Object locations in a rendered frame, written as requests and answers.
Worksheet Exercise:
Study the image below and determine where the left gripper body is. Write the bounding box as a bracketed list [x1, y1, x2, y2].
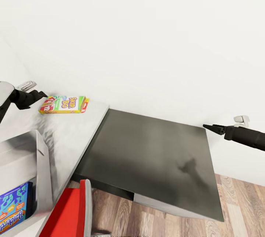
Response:
[15, 90, 43, 110]

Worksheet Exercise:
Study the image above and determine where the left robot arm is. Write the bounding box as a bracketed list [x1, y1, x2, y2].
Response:
[0, 81, 48, 123]

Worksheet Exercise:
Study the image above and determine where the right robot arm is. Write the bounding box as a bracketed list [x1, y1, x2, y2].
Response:
[203, 115, 265, 151]

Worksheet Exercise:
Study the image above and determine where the board game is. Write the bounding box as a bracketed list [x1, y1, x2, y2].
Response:
[39, 96, 89, 114]
[0, 182, 33, 235]

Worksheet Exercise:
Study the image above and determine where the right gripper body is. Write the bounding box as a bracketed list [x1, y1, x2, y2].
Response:
[224, 126, 261, 149]

